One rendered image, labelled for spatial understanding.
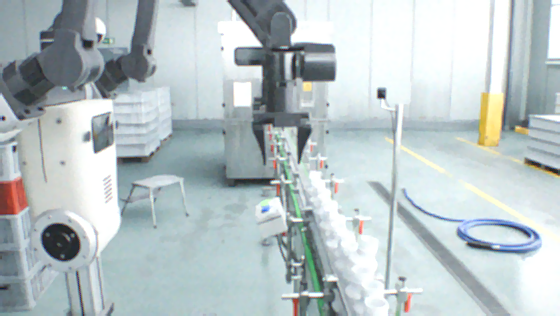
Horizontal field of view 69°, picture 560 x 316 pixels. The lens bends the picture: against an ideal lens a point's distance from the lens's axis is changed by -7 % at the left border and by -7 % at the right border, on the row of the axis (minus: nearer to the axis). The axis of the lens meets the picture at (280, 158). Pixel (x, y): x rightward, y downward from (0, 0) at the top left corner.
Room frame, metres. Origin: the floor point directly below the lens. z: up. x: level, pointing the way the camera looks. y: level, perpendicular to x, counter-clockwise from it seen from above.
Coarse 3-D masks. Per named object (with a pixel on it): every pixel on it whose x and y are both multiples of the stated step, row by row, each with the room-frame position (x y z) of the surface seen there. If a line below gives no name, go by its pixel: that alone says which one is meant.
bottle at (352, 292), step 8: (352, 272) 0.73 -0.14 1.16; (360, 272) 0.75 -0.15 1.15; (368, 272) 0.74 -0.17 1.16; (352, 280) 0.73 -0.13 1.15; (360, 280) 0.72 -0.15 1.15; (352, 288) 0.72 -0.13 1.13; (360, 288) 0.72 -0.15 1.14; (352, 296) 0.71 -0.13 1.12; (360, 296) 0.71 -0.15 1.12; (352, 304) 0.71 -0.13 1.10; (344, 312) 0.73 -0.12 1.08; (352, 312) 0.71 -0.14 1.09
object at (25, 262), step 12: (0, 252) 2.38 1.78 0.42; (12, 252) 2.39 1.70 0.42; (24, 252) 2.43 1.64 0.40; (0, 264) 2.38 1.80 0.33; (12, 264) 2.39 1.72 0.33; (24, 264) 2.40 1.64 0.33; (36, 264) 2.57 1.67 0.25; (0, 276) 2.37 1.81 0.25; (12, 276) 2.38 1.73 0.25; (24, 276) 2.39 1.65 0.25
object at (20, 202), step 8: (0, 184) 2.39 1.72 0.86; (8, 184) 2.40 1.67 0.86; (16, 184) 2.47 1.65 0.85; (0, 192) 2.39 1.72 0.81; (8, 192) 2.40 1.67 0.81; (16, 192) 2.44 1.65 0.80; (24, 192) 2.57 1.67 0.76; (0, 200) 2.40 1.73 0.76; (8, 200) 2.40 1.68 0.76; (16, 200) 2.43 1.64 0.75; (24, 200) 2.56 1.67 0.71; (0, 208) 2.39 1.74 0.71; (8, 208) 2.40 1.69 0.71; (16, 208) 2.42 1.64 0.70
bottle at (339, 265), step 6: (342, 246) 0.85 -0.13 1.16; (348, 246) 0.87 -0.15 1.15; (354, 246) 0.86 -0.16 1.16; (342, 252) 0.84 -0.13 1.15; (348, 252) 0.84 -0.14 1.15; (342, 258) 0.84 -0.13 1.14; (336, 264) 0.85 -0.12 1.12; (342, 264) 0.84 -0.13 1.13; (336, 270) 0.84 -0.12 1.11; (342, 270) 0.83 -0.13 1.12
